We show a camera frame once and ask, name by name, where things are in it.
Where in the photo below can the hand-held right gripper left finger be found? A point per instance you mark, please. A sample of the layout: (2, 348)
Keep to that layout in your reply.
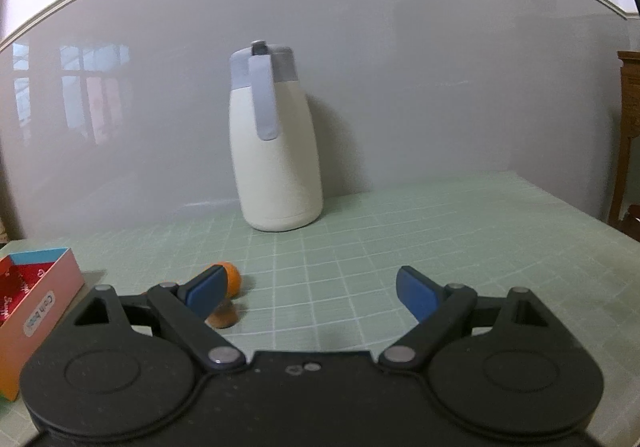
(207, 286)

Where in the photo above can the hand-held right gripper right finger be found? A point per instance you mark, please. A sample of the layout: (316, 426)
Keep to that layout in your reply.
(417, 292)

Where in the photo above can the orange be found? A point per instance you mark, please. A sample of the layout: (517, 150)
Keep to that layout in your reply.
(234, 279)

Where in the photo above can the small brown fruit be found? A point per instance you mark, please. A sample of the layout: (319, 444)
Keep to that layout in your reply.
(225, 317)

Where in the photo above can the red paper box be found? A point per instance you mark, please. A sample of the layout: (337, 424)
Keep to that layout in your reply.
(45, 297)

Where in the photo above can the green grid table mat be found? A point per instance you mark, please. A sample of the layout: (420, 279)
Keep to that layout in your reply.
(350, 252)

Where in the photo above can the white thermos jug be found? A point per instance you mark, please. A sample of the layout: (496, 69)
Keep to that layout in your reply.
(277, 152)

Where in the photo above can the wooden furniture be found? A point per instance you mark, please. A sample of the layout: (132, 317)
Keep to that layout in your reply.
(627, 127)

